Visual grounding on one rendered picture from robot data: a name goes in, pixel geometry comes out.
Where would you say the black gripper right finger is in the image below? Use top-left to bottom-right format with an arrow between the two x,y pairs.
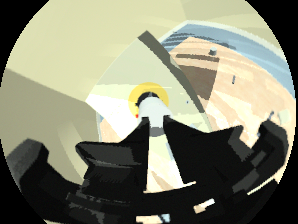
162,116 -> 245,184

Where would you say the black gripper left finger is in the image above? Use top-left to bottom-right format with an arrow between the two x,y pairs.
74,117 -> 150,190

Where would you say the grey cylinder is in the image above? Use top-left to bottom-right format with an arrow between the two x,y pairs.
210,47 -> 217,56

